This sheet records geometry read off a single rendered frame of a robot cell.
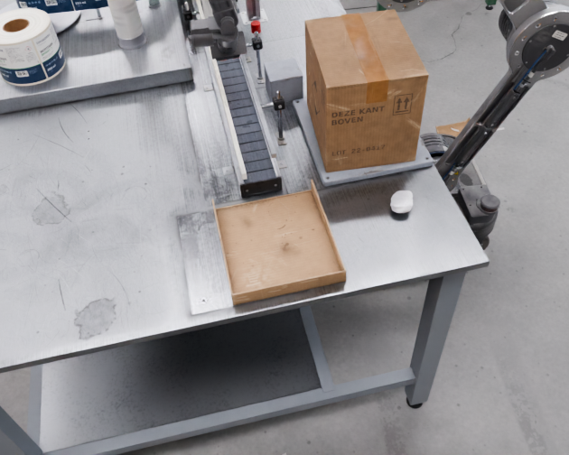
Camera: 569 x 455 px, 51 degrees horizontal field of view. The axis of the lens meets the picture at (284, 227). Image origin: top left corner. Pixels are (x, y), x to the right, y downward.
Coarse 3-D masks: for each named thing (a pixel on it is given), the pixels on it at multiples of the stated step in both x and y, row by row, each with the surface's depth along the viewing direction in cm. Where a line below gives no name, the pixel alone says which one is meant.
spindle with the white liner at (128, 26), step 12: (108, 0) 183; (120, 0) 182; (132, 0) 184; (120, 12) 185; (132, 12) 186; (120, 24) 188; (132, 24) 189; (120, 36) 192; (132, 36) 191; (144, 36) 196; (132, 48) 194
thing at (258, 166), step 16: (224, 64) 186; (240, 64) 186; (224, 80) 180; (240, 80) 180; (240, 96) 175; (240, 112) 170; (256, 112) 170; (240, 128) 165; (256, 128) 165; (240, 144) 161; (256, 144) 161; (256, 160) 157; (256, 176) 153; (272, 176) 152
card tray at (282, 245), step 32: (224, 224) 149; (256, 224) 148; (288, 224) 148; (320, 224) 147; (224, 256) 137; (256, 256) 142; (288, 256) 141; (320, 256) 141; (256, 288) 136; (288, 288) 133
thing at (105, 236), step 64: (320, 0) 219; (192, 64) 196; (256, 64) 194; (0, 128) 179; (64, 128) 177; (128, 128) 176; (192, 128) 174; (0, 192) 161; (64, 192) 159; (128, 192) 158; (192, 192) 157; (320, 192) 155; (384, 192) 154; (448, 192) 153; (0, 256) 146; (64, 256) 145; (128, 256) 144; (192, 256) 143; (384, 256) 140; (448, 256) 139; (0, 320) 134; (64, 320) 133; (128, 320) 132; (192, 320) 131
